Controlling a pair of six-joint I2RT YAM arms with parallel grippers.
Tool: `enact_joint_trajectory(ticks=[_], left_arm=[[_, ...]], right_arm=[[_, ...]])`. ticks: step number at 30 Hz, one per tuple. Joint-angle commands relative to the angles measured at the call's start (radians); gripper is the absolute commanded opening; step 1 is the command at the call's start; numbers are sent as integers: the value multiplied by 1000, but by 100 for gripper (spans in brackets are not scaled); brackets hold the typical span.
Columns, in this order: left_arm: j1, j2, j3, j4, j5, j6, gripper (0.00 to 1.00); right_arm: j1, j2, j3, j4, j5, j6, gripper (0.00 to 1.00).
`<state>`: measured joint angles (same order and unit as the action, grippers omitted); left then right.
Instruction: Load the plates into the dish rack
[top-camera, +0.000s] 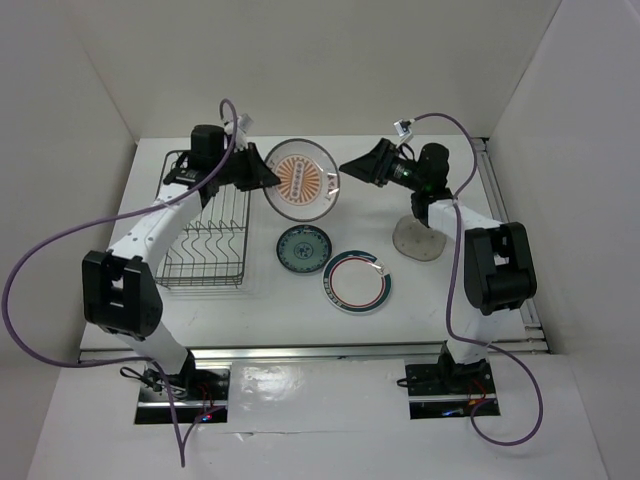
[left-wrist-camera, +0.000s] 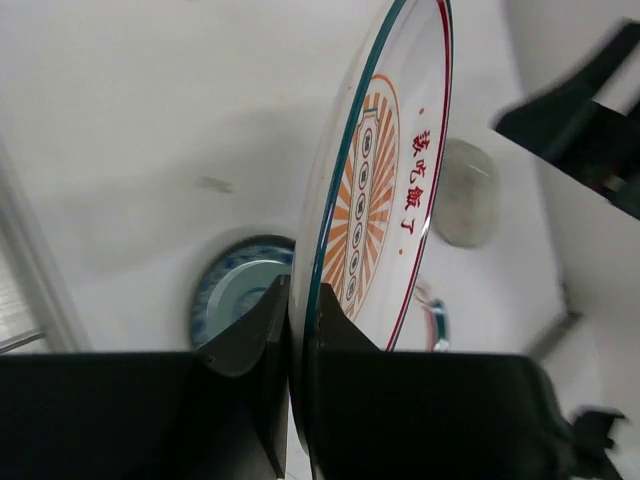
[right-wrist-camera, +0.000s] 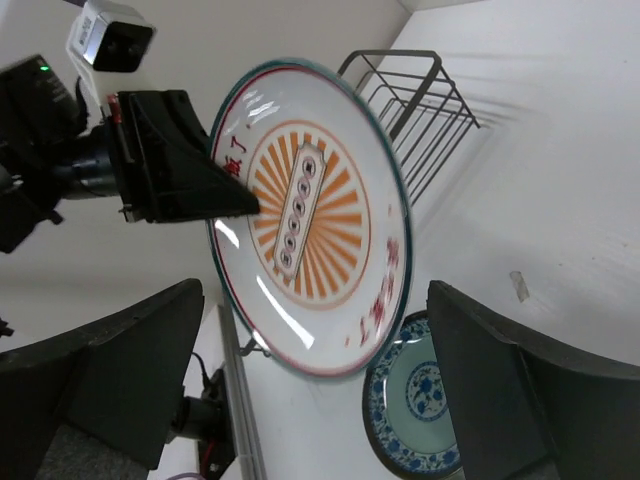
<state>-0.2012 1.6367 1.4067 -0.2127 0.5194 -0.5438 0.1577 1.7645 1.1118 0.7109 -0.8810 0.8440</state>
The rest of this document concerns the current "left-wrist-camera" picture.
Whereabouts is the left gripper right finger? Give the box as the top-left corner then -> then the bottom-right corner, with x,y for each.
314,284 -> 395,479

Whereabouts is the blue patterned plate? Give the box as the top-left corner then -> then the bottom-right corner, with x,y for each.
187,235 -> 295,348

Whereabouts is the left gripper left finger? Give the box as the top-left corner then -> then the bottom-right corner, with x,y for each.
196,274 -> 290,478

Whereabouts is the white plate red green rim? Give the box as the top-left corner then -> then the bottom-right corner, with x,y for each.
412,277 -> 450,351

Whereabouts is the clear glass plate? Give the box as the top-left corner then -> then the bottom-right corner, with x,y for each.
432,138 -> 501,249

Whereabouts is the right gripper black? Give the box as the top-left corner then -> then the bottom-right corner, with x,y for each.
493,19 -> 639,219

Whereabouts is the orange sunburst plate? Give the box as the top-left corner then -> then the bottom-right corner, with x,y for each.
288,1 -> 453,448

